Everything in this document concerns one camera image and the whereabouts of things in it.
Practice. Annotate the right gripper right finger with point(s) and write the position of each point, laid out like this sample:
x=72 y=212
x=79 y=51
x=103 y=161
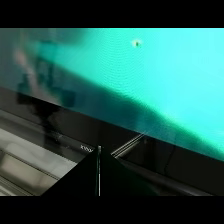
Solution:
x=116 y=180

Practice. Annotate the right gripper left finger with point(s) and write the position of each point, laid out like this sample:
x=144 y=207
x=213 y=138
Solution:
x=80 y=180

